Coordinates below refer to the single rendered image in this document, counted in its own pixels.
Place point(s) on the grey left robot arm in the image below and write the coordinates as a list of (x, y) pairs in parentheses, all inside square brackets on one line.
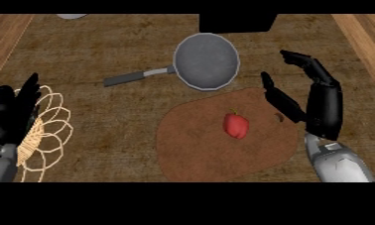
[(7, 163)]

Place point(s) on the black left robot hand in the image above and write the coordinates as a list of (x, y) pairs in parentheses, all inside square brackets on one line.
[(15, 110)]

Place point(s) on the black box appliance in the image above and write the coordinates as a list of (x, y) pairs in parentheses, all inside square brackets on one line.
[(238, 22)]

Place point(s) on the red bell pepper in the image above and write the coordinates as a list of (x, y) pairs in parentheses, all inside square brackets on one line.
[(235, 126)]

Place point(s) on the pale grey round object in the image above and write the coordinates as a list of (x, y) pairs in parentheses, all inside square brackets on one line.
[(72, 16)]

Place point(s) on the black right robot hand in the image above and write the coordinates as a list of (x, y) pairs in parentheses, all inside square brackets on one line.
[(326, 103)]

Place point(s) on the brown wooden cutting board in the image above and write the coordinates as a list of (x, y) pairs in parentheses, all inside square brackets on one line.
[(221, 146)]

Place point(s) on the grey frying pan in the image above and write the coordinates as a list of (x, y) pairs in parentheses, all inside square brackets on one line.
[(206, 62)]

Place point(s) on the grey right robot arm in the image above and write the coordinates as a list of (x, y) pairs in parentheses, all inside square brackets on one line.
[(337, 163)]

